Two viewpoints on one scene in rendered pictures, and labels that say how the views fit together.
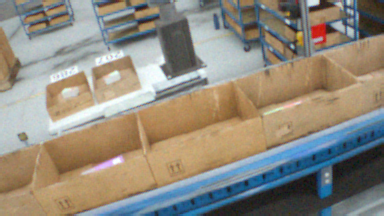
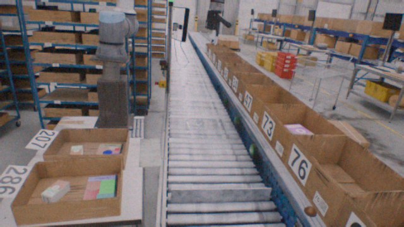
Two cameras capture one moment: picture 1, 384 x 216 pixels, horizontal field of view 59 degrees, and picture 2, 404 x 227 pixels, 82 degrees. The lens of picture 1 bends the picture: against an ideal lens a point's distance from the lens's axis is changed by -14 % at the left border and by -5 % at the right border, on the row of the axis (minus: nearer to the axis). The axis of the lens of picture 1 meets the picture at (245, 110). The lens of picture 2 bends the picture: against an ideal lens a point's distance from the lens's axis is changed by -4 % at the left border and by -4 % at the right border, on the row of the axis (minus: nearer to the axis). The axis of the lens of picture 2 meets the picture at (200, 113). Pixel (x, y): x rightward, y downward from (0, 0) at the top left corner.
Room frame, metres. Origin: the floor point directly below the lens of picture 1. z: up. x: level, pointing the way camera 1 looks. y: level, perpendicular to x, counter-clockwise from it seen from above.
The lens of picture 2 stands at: (1.39, 1.81, 1.53)
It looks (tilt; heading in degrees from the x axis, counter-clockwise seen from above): 23 degrees down; 276
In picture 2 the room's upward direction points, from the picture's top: 5 degrees clockwise
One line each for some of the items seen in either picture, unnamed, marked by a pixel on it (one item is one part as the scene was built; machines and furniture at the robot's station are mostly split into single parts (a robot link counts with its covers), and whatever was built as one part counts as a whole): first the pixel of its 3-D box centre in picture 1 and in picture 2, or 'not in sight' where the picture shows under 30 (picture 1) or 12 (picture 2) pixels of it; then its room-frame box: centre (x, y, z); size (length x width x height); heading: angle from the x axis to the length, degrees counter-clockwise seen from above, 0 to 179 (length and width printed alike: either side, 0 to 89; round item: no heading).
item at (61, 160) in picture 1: (96, 166); (297, 131); (0.98, 0.56, 0.96); 0.39 x 0.29 x 0.17; 104
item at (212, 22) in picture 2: not in sight; (213, 20); (1.54, 0.17, 1.48); 0.09 x 0.08 x 0.12; 16
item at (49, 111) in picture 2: (287, 37); (68, 107); (3.18, -0.51, 0.39); 0.40 x 0.30 x 0.10; 15
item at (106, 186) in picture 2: not in sight; (101, 190); (1.89, 1.03, 0.76); 0.19 x 0.14 x 0.02; 113
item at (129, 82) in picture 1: (115, 77); (91, 148); (2.08, 0.77, 0.80); 0.38 x 0.28 x 0.10; 18
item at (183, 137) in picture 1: (198, 133); (271, 105); (1.08, 0.18, 0.96); 0.39 x 0.29 x 0.17; 104
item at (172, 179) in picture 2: not in sight; (214, 180); (1.39, 0.78, 0.72); 0.52 x 0.05 x 0.05; 14
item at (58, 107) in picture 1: (69, 94); (75, 186); (1.98, 1.08, 0.80); 0.38 x 0.28 x 0.10; 22
